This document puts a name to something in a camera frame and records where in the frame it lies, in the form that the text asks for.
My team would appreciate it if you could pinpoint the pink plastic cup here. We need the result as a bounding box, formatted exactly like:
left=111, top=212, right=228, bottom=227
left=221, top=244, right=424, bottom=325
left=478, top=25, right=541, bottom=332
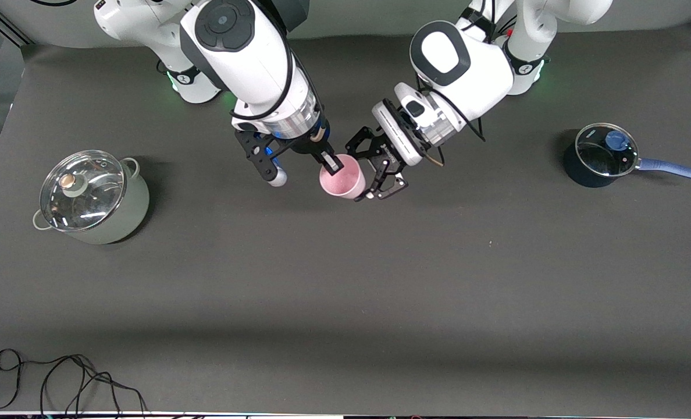
left=319, top=154, right=367, bottom=200

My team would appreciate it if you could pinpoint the dark grey table mat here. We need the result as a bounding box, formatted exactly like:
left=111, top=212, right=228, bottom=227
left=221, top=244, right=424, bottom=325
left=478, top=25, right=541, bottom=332
left=0, top=26, right=691, bottom=415

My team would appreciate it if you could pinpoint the dark blue saucepan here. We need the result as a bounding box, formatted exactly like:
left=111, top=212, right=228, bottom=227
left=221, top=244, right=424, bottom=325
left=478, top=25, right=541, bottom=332
left=563, top=123, right=691, bottom=188

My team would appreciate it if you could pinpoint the pale green cooking pot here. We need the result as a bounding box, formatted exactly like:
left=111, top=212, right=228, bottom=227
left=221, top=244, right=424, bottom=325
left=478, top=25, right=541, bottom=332
left=33, top=150, right=150, bottom=245

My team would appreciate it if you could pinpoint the glass lid with blue knob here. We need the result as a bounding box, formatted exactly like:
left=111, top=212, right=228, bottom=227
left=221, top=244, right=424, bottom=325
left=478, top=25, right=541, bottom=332
left=575, top=123, right=639, bottom=177

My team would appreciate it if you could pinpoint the glass lid with steel knob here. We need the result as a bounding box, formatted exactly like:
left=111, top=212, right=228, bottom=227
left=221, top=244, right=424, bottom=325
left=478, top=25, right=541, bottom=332
left=40, top=150, right=126, bottom=232

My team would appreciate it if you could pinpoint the thin black tangled cable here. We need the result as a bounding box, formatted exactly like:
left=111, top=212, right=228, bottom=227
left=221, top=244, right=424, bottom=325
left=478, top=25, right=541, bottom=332
left=40, top=354, right=148, bottom=417

